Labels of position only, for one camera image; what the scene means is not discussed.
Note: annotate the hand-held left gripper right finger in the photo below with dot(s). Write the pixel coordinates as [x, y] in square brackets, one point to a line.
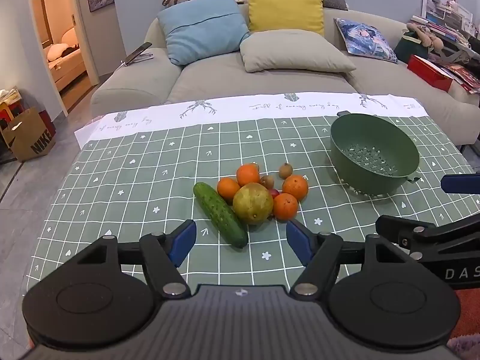
[300, 242]

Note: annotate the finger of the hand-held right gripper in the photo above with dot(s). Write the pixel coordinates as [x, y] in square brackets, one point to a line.
[408, 232]
[459, 183]

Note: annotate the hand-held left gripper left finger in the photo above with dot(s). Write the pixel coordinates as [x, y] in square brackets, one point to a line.
[183, 242]

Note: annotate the orange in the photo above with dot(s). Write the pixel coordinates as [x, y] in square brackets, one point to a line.
[285, 206]
[228, 189]
[295, 187]
[248, 174]

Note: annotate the green cucumber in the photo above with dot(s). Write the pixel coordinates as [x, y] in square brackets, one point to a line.
[221, 215]

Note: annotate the red cherry tomato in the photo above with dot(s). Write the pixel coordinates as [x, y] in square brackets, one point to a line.
[274, 193]

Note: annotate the yellow-green pear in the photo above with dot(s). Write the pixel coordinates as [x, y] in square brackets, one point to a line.
[253, 202]

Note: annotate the green colander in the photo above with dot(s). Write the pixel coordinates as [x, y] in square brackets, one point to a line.
[375, 138]

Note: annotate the green checked tablecloth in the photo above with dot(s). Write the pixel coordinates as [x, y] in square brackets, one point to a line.
[150, 180]

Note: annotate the red magazines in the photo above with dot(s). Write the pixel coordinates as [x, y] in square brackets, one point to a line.
[463, 77]

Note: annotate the dark green bag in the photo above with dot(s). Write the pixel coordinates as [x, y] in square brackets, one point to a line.
[407, 50]

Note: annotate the beige plush toy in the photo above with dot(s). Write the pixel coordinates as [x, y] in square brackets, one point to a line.
[427, 37]

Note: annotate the beige sofa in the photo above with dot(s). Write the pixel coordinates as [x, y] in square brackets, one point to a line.
[210, 78]

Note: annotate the white shelf with books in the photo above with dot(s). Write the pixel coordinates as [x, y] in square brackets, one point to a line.
[446, 11]

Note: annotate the printed blue pillow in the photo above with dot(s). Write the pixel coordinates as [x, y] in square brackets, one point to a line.
[363, 37]

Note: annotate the brown paper bag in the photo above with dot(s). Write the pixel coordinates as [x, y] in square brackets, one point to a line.
[30, 135]

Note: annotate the silver phone stand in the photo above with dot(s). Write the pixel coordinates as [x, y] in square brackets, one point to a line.
[146, 56]

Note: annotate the beige pillow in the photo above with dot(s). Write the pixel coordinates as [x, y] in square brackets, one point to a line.
[288, 52]

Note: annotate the dark phone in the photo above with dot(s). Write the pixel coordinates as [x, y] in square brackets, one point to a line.
[138, 50]

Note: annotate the bed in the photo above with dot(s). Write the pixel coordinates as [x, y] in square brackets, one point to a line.
[69, 67]

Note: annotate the red black box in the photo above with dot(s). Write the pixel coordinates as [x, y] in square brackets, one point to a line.
[9, 114]

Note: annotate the stack of papers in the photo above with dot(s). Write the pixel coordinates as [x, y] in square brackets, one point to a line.
[9, 95]

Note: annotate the white bed pillow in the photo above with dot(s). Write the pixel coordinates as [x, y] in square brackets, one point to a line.
[56, 50]

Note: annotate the yellow pillow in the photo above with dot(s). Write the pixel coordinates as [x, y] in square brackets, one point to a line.
[285, 7]

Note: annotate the white door frame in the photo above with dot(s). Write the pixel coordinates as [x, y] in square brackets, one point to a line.
[80, 45]

